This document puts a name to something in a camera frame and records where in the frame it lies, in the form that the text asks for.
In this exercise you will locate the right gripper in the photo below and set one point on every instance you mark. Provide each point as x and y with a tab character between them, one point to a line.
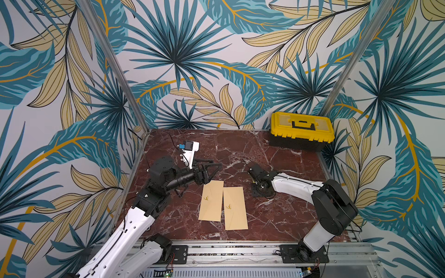
257	175

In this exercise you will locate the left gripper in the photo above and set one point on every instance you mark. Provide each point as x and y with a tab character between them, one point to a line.
204	177

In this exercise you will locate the manila envelope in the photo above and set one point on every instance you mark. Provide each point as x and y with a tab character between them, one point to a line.
235	216
211	202

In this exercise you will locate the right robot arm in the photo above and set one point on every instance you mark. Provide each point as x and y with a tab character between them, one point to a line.
334	211

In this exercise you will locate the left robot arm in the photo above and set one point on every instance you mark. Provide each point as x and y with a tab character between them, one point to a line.
165	176

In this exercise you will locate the yellow black toolbox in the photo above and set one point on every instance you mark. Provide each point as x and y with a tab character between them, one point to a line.
300	132

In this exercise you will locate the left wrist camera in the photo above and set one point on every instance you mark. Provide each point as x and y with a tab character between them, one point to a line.
187	152

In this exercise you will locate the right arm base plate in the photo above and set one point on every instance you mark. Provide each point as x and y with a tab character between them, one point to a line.
296	254

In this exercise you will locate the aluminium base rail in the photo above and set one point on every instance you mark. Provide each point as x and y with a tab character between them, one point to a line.
261	259

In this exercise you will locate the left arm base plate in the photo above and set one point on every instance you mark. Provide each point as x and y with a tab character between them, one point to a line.
176	253

